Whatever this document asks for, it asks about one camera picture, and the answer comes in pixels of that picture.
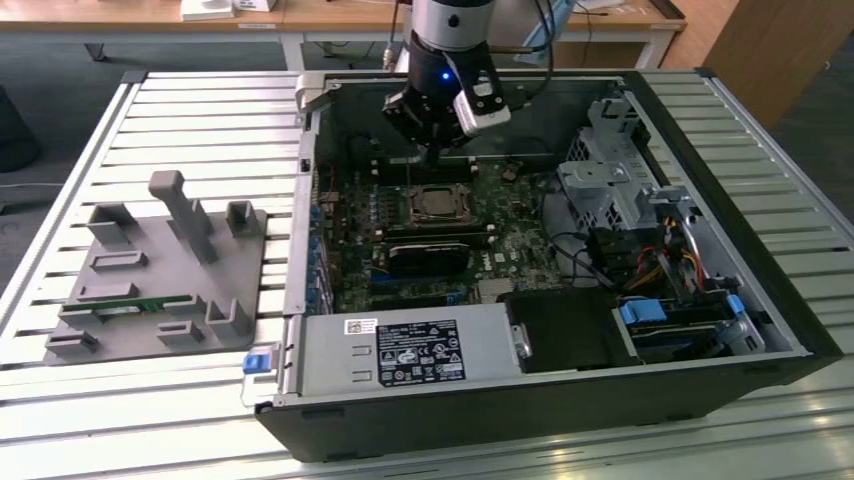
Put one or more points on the wooden cabinet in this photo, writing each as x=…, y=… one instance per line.
x=768, y=50

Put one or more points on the CPU socket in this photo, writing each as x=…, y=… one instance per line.
x=412, y=218

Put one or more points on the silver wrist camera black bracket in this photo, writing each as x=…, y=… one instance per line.
x=484, y=120

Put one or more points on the small blue bay latch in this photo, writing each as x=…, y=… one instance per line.
x=735, y=306

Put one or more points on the white papers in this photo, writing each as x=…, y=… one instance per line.
x=614, y=6

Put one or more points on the white box dark print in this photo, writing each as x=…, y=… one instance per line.
x=257, y=6

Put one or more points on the silver metal drive cage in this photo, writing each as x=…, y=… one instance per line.
x=604, y=172

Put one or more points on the blue expansion slot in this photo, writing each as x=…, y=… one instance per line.
x=381, y=275

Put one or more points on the wooden desk white frame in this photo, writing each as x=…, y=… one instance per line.
x=101, y=22
x=334, y=20

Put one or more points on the black PC case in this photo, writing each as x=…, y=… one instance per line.
x=468, y=430

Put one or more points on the silver coin cell battery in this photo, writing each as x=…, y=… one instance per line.
x=509, y=174

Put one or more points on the plain white box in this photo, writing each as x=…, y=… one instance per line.
x=207, y=12

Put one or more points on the hard disk in blue carrier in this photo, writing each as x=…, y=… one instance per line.
x=641, y=315

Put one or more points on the green RAM stick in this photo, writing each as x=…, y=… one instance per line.
x=163, y=302

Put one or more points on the grey parts rack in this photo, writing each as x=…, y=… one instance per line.
x=174, y=280

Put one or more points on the green motherboard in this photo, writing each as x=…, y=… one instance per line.
x=528, y=240

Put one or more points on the silver power supply with label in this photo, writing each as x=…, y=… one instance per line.
x=328, y=350

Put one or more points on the blue case latch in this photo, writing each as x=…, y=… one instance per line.
x=257, y=364

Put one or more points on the silver chipset heatsink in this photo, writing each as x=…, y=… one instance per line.
x=496, y=289

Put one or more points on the black plastic shroud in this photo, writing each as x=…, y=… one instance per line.
x=568, y=330

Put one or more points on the black graphics card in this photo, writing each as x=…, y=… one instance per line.
x=428, y=261

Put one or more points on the silver disk bay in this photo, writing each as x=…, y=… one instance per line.
x=748, y=340

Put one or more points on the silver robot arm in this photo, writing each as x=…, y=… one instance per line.
x=434, y=25

